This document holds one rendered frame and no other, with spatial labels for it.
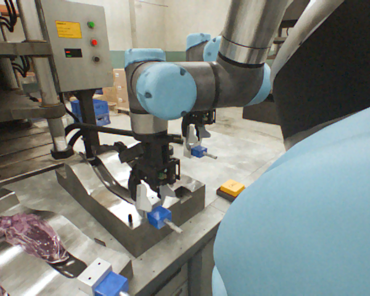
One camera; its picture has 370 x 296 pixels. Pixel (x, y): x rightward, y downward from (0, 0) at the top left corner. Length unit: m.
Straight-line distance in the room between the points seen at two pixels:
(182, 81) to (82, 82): 1.07
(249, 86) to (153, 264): 0.44
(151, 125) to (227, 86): 0.16
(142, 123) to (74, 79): 0.92
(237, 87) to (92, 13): 1.11
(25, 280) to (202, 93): 0.47
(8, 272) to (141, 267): 0.25
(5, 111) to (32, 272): 0.77
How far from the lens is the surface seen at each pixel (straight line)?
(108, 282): 0.50
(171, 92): 0.30
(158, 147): 0.44
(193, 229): 0.67
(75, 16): 1.35
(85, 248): 0.59
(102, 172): 0.77
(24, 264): 0.58
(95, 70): 1.37
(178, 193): 0.68
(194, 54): 0.71
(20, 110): 1.19
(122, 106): 5.23
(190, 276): 0.85
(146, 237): 0.60
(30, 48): 1.13
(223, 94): 0.36
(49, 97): 1.16
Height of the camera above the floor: 1.25
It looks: 23 degrees down
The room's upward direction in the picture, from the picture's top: straight up
